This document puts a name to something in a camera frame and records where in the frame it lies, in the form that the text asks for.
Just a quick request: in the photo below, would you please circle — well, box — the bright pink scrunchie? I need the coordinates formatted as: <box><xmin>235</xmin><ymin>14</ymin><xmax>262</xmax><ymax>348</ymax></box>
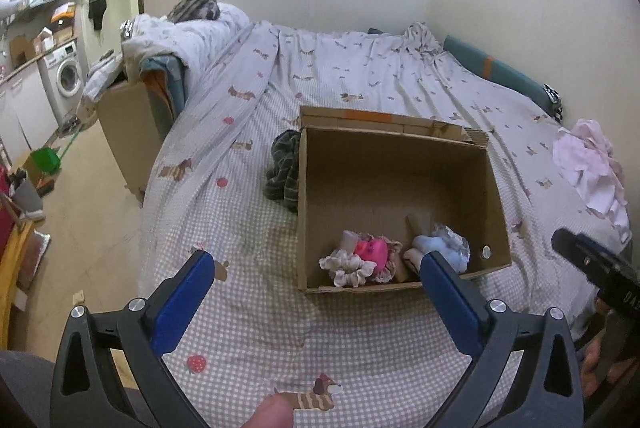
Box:
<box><xmin>354</xmin><ymin>235</ymin><xmax>390</xmax><ymax>273</ymax></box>

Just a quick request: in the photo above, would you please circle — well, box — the teal bolster pillow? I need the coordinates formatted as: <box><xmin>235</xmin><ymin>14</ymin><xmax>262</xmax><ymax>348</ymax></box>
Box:
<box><xmin>442</xmin><ymin>34</ymin><xmax>556</xmax><ymax>111</ymax></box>

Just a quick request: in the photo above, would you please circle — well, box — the grey bucket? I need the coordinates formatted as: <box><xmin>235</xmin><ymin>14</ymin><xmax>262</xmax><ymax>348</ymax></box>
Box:
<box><xmin>10</xmin><ymin>180</ymin><xmax>46</xmax><ymax>221</ymax></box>

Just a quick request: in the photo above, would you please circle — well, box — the silvery lace scrunchie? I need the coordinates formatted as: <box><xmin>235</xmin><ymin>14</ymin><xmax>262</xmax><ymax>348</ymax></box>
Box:
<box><xmin>432</xmin><ymin>223</ymin><xmax>471</xmax><ymax>253</ymax></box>

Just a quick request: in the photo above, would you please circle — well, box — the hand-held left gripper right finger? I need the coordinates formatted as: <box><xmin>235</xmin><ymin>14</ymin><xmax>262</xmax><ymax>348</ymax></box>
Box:
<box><xmin>420</xmin><ymin>250</ymin><xmax>586</xmax><ymax>428</ymax></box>

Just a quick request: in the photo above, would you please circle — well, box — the black hanging cloth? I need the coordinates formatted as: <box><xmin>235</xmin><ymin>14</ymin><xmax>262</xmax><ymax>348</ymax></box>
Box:
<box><xmin>88</xmin><ymin>0</ymin><xmax>108</xmax><ymax>30</ymax></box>

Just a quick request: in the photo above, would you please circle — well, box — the green dustpan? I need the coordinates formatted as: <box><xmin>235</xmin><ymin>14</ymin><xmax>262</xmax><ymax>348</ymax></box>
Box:
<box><xmin>31</xmin><ymin>148</ymin><xmax>63</xmax><ymax>173</ymax></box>

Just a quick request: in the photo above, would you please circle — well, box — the grey striped pillow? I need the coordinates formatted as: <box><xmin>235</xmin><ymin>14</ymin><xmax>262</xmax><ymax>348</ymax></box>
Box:
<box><xmin>166</xmin><ymin>0</ymin><xmax>222</xmax><ymax>22</ymax></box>

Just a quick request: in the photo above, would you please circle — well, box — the small cardboard box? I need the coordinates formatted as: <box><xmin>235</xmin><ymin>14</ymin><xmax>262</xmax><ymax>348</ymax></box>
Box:
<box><xmin>52</xmin><ymin>20</ymin><xmax>78</xmax><ymax>46</ymax></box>
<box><xmin>34</xmin><ymin>26</ymin><xmax>56</xmax><ymax>53</ymax></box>
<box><xmin>9</xmin><ymin>35</ymin><xmax>36</xmax><ymax>68</ymax></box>

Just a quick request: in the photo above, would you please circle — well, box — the bed with patterned sheet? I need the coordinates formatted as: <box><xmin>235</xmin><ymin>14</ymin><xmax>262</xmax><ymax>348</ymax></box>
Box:
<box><xmin>140</xmin><ymin>20</ymin><xmax>631</xmax><ymax>428</ymax></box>

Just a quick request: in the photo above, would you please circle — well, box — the beige scrunchie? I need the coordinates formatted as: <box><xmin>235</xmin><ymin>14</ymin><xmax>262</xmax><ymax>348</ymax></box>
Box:
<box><xmin>387</xmin><ymin>238</ymin><xmax>423</xmax><ymax>283</ymax></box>

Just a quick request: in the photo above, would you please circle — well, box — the cream white scrunchie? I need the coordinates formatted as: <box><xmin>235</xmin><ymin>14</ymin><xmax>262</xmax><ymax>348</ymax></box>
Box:
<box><xmin>319</xmin><ymin>248</ymin><xmax>378</xmax><ymax>289</ymax></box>

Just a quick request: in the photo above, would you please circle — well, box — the black white checked cloth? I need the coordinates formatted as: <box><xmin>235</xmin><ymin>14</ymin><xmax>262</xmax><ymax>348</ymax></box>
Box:
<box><xmin>542</xmin><ymin>84</ymin><xmax>565</xmax><ymax>123</ymax></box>

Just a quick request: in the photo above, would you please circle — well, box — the red bag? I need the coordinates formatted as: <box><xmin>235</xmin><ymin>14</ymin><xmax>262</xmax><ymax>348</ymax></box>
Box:
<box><xmin>0</xmin><ymin>173</ymin><xmax>13</xmax><ymax>249</ymax></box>

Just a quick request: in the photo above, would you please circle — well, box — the dark green striped cloth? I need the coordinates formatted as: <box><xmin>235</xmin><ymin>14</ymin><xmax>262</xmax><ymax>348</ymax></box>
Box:
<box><xmin>264</xmin><ymin>129</ymin><xmax>302</xmax><ymax>215</ymax></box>

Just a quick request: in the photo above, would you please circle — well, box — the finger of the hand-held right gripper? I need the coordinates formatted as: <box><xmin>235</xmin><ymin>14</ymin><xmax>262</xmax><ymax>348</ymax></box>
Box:
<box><xmin>551</xmin><ymin>228</ymin><xmax>631</xmax><ymax>289</ymax></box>

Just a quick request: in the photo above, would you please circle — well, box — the person's right hand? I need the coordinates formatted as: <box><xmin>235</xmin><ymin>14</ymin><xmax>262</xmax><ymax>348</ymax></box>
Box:
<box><xmin>579</xmin><ymin>298</ymin><xmax>608</xmax><ymax>401</ymax></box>

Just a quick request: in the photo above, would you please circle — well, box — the pale pink clothes pile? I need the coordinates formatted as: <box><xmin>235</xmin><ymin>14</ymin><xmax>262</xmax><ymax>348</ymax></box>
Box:
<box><xmin>552</xmin><ymin>119</ymin><xmax>632</xmax><ymax>233</ymax></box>

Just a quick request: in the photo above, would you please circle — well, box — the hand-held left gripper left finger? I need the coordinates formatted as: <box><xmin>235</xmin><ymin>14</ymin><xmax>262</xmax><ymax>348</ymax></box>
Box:
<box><xmin>50</xmin><ymin>249</ymin><xmax>216</xmax><ymax>428</ymax></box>

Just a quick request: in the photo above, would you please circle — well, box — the white cabinet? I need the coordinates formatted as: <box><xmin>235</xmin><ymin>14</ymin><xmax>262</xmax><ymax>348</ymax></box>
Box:
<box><xmin>0</xmin><ymin>68</ymin><xmax>61</xmax><ymax>163</ymax></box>

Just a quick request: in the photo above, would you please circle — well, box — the yellow wooden chair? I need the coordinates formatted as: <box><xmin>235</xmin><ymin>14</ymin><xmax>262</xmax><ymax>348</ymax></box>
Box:
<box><xmin>0</xmin><ymin>208</ymin><xmax>33</xmax><ymax>309</ymax></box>

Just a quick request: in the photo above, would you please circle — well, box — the white floral quilt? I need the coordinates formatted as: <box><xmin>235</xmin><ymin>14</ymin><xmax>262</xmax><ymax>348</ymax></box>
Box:
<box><xmin>77</xmin><ymin>2</ymin><xmax>256</xmax><ymax>119</ymax></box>

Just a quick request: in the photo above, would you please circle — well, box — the teal folded blanket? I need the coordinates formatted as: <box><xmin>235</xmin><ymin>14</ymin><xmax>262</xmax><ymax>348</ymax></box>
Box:
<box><xmin>140</xmin><ymin>55</ymin><xmax>188</xmax><ymax>119</ymax></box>

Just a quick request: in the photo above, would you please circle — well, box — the brown cardboard box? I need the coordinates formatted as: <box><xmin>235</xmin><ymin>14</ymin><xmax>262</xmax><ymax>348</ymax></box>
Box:
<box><xmin>296</xmin><ymin>105</ymin><xmax>513</xmax><ymax>295</ymax></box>

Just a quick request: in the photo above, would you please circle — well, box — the brown bedside box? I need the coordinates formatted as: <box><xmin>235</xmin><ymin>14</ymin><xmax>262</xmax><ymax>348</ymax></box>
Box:
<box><xmin>97</xmin><ymin>80</ymin><xmax>176</xmax><ymax>209</ymax></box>

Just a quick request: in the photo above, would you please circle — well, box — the light blue fluffy scrunchie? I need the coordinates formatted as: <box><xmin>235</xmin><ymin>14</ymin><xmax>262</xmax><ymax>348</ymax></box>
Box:
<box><xmin>412</xmin><ymin>234</ymin><xmax>471</xmax><ymax>273</ymax></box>

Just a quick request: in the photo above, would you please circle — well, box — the white washing machine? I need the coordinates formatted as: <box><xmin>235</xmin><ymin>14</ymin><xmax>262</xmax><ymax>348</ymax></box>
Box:
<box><xmin>39</xmin><ymin>42</ymin><xmax>86</xmax><ymax>129</ymax></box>

